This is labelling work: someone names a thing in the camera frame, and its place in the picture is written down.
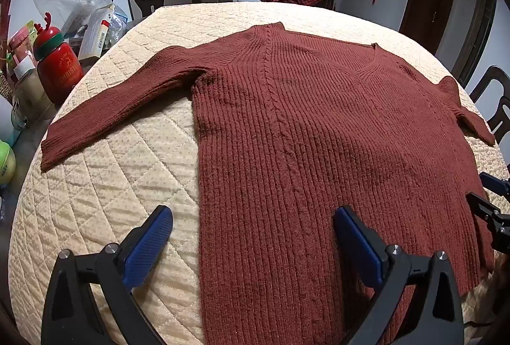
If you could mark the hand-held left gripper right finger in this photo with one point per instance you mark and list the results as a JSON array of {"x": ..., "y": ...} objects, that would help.
[{"x": 358, "y": 249}]

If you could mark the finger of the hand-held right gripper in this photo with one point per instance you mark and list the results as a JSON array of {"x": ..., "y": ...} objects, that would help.
[
  {"x": 484, "y": 206},
  {"x": 494, "y": 184}
]

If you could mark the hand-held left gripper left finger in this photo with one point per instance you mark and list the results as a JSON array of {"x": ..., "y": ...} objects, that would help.
[{"x": 147, "y": 245}]

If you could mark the reddish brown knit sweater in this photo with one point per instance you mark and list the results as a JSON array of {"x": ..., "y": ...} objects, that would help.
[{"x": 299, "y": 129}]

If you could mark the cream quilted blanket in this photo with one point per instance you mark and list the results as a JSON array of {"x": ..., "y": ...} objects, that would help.
[{"x": 139, "y": 169}]

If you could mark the grey framed door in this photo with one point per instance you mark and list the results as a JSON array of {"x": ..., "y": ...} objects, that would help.
[{"x": 476, "y": 34}]

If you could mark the green ball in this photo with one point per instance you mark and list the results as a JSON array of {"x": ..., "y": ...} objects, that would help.
[{"x": 6, "y": 163}]

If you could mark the glass jar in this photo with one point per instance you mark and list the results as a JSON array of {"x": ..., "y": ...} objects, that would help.
[{"x": 30, "y": 92}]

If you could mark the red bottle with antlers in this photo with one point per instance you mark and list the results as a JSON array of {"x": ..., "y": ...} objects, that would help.
[{"x": 57, "y": 66}]

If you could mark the white carton box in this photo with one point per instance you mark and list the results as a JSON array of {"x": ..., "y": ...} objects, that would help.
[{"x": 95, "y": 36}]

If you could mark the blue printed plastic packet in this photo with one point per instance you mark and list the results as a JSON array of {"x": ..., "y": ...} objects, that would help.
[{"x": 119, "y": 20}]

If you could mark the pink printed container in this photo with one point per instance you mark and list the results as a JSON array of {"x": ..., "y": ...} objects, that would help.
[{"x": 22, "y": 42}]

